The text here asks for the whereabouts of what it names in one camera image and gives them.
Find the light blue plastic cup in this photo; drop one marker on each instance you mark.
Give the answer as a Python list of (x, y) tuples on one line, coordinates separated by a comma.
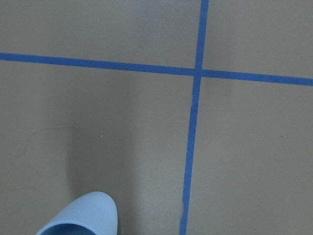
[(94, 213)]

